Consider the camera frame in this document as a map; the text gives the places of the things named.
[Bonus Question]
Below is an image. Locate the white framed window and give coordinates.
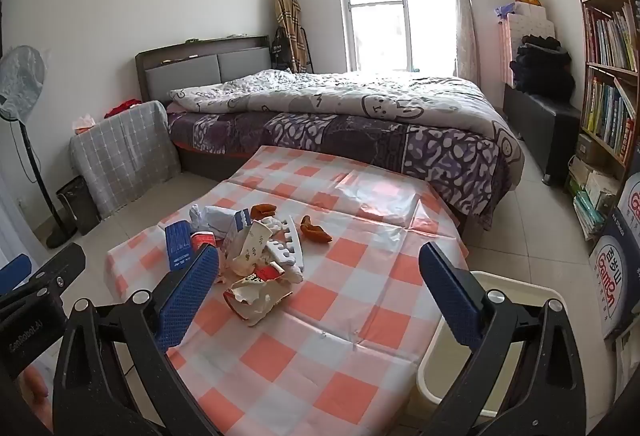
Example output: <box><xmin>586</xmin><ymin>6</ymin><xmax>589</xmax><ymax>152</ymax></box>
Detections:
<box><xmin>333</xmin><ymin>0</ymin><xmax>463</xmax><ymax>74</ymax></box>

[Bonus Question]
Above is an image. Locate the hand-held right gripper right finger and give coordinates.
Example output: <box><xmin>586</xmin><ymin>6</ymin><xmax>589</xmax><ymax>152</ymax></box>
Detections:
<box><xmin>418</xmin><ymin>242</ymin><xmax>587</xmax><ymax>436</ymax></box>

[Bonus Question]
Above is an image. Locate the white pink folded panel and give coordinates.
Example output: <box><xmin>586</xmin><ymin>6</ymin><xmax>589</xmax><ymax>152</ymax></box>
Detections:
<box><xmin>496</xmin><ymin>3</ymin><xmax>557</xmax><ymax>87</ymax></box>

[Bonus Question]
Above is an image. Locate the dark bed frame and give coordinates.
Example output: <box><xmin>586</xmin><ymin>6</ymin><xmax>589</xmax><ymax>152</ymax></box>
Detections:
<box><xmin>172</xmin><ymin>140</ymin><xmax>263</xmax><ymax>183</ymax></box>

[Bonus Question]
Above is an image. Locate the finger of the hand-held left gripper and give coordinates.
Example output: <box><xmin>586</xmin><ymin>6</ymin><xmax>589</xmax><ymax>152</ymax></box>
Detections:
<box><xmin>30</xmin><ymin>243</ymin><xmax>87</xmax><ymax>291</ymax></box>
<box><xmin>0</xmin><ymin>253</ymin><xmax>32</xmax><ymax>291</ymax></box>

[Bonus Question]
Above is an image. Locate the cardboard box with red print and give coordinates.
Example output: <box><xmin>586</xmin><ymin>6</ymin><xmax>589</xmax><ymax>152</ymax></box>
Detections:
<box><xmin>588</xmin><ymin>176</ymin><xmax>640</xmax><ymax>343</ymax></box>

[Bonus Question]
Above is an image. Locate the white folded packet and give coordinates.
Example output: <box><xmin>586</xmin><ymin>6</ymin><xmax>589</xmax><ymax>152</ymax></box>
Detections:
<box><xmin>189</xmin><ymin>204</ymin><xmax>241</xmax><ymax>237</ymax></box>

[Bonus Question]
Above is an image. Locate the person's left hand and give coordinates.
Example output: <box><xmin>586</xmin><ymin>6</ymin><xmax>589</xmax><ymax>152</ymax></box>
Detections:
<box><xmin>16</xmin><ymin>362</ymin><xmax>54</xmax><ymax>433</ymax></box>

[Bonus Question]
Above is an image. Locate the pale floral curtain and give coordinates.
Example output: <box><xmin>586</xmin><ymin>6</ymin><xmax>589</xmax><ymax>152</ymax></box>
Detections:
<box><xmin>437</xmin><ymin>0</ymin><xmax>482</xmax><ymax>87</ymax></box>

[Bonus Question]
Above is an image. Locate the pile of dark clothes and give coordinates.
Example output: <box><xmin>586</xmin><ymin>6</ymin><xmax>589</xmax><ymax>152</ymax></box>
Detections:
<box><xmin>509</xmin><ymin>34</ymin><xmax>576</xmax><ymax>99</ymax></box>

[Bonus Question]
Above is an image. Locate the black storage bench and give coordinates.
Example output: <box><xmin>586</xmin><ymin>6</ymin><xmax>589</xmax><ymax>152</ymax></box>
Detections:
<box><xmin>502</xmin><ymin>83</ymin><xmax>584</xmax><ymax>187</ymax></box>

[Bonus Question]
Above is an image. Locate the bed with purple quilt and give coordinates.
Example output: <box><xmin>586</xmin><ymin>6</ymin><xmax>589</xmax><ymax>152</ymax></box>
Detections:
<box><xmin>167</xmin><ymin>68</ymin><xmax>526</xmax><ymax>177</ymax></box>

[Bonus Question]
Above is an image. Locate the black hanging bag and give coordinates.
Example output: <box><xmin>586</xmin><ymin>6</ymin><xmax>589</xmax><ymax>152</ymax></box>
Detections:
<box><xmin>270</xmin><ymin>26</ymin><xmax>294</xmax><ymax>69</ymax></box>

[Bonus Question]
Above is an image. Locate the bed with patterned duvet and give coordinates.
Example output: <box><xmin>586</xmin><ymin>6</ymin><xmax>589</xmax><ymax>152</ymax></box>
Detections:
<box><xmin>167</xmin><ymin>111</ymin><xmax>515</xmax><ymax>233</ymax></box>

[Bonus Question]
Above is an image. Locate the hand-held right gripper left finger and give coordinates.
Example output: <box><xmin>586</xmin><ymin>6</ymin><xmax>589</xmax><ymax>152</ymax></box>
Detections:
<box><xmin>52</xmin><ymin>243</ymin><xmax>221</xmax><ymax>436</ymax></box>

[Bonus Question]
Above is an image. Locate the cream plastic waste bin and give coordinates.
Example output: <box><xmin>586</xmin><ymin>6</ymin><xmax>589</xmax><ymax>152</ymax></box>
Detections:
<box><xmin>415</xmin><ymin>270</ymin><xmax>568</xmax><ymax>422</ymax></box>

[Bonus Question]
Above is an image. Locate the stack of books and boxes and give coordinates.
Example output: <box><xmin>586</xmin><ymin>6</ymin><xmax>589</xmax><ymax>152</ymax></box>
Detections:
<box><xmin>566</xmin><ymin>156</ymin><xmax>622</xmax><ymax>243</ymax></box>

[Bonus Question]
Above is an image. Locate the dark wooden padded headboard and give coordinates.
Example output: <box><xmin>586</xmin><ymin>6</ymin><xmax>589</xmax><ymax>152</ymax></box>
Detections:
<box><xmin>135</xmin><ymin>34</ymin><xmax>273</xmax><ymax>105</ymax></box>

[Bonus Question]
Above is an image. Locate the orange white checked tablecloth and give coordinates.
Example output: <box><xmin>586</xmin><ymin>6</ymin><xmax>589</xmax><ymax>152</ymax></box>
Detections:
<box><xmin>106</xmin><ymin>145</ymin><xmax>471</xmax><ymax>436</ymax></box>

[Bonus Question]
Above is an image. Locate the red cloth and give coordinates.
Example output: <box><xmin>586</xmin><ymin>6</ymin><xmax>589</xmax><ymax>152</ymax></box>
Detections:
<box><xmin>103</xmin><ymin>98</ymin><xmax>144</xmax><ymax>119</ymax></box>

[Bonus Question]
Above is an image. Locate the red white small packet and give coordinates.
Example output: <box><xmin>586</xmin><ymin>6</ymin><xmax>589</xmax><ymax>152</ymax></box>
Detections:
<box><xmin>191</xmin><ymin>230</ymin><xmax>219</xmax><ymax>252</ymax></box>

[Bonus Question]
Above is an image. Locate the black small waste bin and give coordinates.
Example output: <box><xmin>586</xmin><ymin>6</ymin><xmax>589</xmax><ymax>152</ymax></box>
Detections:
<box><xmin>55</xmin><ymin>176</ymin><xmax>102</xmax><ymax>237</ymax></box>

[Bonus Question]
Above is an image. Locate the covered standing fan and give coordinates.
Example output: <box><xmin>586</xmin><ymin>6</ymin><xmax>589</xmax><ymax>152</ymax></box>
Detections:
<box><xmin>0</xmin><ymin>44</ymin><xmax>80</xmax><ymax>249</ymax></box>

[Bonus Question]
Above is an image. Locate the beige plaid coat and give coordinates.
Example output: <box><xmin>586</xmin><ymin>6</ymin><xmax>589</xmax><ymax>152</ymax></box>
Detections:
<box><xmin>273</xmin><ymin>0</ymin><xmax>309</xmax><ymax>72</ymax></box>

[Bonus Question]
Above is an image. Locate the blue rectangular box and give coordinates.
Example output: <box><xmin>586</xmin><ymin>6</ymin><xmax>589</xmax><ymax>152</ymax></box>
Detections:
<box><xmin>164</xmin><ymin>221</ymin><xmax>194</xmax><ymax>273</ymax></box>

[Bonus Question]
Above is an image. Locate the grey plaid covered cabinet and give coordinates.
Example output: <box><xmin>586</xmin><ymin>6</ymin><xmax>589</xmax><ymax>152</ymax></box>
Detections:
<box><xmin>69</xmin><ymin>100</ymin><xmax>182</xmax><ymax>219</ymax></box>

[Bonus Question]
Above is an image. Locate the cream red paper cup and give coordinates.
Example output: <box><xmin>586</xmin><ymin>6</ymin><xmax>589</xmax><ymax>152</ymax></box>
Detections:
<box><xmin>223</xmin><ymin>266</ymin><xmax>296</xmax><ymax>328</ymax></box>

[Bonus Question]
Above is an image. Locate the white notched foam piece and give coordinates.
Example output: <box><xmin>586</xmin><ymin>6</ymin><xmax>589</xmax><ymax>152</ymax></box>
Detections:
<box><xmin>266</xmin><ymin>214</ymin><xmax>306</xmax><ymax>285</ymax></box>

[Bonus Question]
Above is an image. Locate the blue white small carton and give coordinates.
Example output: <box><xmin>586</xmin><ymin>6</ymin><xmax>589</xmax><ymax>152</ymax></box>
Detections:
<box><xmin>227</xmin><ymin>209</ymin><xmax>253</xmax><ymax>237</ymax></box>

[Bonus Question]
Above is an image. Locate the row of colourful books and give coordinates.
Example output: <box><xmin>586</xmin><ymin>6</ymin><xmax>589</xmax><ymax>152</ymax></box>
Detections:
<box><xmin>581</xmin><ymin>74</ymin><xmax>639</xmax><ymax>163</ymax></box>
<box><xmin>582</xmin><ymin>4</ymin><xmax>639</xmax><ymax>70</ymax></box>

